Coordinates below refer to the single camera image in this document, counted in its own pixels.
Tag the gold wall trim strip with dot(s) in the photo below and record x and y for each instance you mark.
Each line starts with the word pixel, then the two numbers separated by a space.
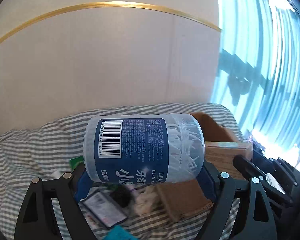
pixel 109 4

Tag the green snack packet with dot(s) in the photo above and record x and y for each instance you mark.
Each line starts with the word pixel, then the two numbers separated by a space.
pixel 74 162

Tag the cardboard box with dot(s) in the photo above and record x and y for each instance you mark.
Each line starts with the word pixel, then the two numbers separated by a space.
pixel 186 199

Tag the white lace cloth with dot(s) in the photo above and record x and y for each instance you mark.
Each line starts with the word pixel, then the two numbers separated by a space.
pixel 146 201

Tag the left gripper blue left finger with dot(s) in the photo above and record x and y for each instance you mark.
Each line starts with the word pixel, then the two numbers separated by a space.
pixel 37 219

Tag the blue striped curtain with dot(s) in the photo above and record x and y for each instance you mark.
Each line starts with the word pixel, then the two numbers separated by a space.
pixel 258 76

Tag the dental floss pick jar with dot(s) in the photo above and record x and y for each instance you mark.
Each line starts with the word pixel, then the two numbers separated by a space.
pixel 143 149

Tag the grey checkered cloth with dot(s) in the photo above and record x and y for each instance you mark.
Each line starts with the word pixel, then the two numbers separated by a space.
pixel 26 154

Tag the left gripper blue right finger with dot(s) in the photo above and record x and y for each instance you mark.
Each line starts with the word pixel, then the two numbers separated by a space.
pixel 254 219

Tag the black phone-like card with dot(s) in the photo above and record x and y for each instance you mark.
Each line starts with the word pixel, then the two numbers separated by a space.
pixel 104 209

